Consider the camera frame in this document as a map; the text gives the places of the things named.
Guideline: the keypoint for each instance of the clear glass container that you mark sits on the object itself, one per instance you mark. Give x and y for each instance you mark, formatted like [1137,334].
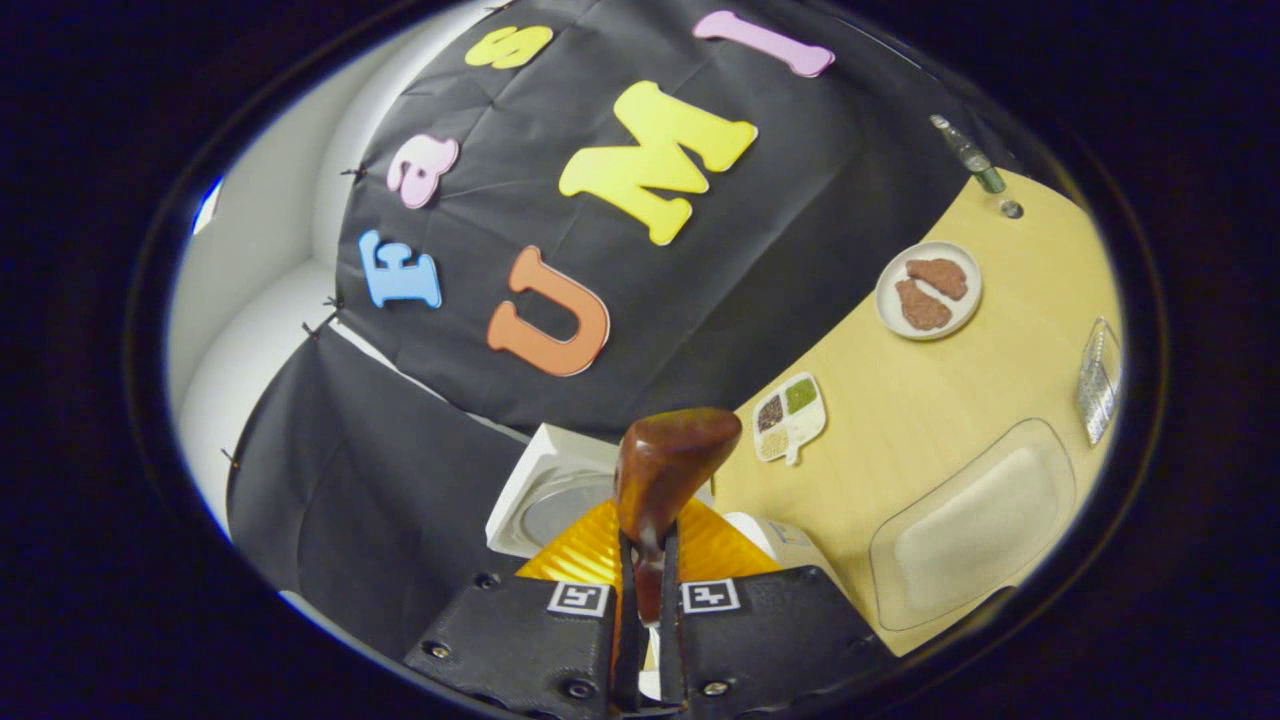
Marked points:
[900,590]

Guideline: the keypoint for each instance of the brown meat piece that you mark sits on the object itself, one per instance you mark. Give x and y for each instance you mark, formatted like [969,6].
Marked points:
[938,277]
[922,307]

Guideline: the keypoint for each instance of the round white plate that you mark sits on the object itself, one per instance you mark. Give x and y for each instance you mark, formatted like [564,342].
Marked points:
[965,305]

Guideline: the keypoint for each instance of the white rice cooker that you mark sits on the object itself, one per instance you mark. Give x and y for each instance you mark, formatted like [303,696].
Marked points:
[560,500]

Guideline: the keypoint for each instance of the white divided condiment dish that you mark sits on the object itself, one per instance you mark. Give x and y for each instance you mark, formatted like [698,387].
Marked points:
[790,425]

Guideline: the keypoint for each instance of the clear plastic water bottle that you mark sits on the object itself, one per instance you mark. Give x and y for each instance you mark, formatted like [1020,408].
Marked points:
[965,152]

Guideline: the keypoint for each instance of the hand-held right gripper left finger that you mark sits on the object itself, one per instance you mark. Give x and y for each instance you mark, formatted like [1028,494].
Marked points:
[520,640]

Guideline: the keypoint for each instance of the brown wooden spoon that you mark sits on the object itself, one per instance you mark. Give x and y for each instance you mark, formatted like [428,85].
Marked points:
[670,460]

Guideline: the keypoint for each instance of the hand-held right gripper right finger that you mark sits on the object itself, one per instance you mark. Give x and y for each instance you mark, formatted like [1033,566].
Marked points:
[770,630]

